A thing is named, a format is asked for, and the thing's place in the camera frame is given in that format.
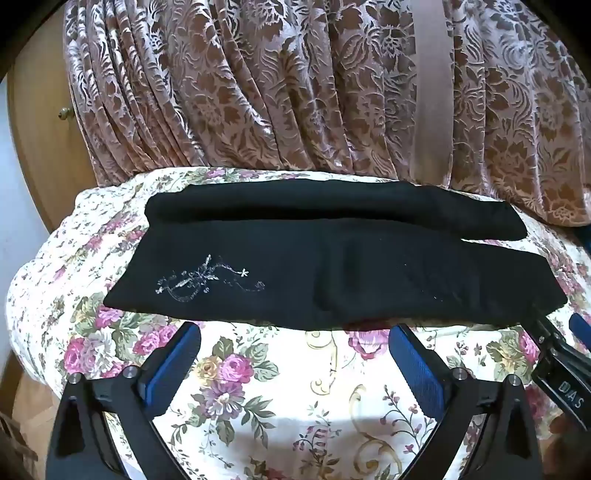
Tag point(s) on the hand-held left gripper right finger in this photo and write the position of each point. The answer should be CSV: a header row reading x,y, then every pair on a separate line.
x,y
415,357

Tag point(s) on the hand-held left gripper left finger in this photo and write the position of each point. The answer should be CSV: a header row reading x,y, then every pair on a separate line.
x,y
171,359

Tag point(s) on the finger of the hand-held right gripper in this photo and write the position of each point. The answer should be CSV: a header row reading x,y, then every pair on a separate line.
x,y
581,328
548,330

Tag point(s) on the black pants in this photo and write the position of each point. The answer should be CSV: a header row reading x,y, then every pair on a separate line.
x,y
300,267

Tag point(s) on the floral bed cover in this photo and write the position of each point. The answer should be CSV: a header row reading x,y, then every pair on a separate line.
x,y
258,397

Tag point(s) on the plain beige curtain band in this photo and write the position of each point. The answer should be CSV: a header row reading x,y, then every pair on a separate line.
x,y
431,87

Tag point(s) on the small brass cabinet knob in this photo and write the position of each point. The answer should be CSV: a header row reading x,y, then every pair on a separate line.
x,y
64,112

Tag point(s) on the brown floral velvet curtain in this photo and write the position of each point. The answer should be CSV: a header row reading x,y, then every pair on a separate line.
x,y
286,83

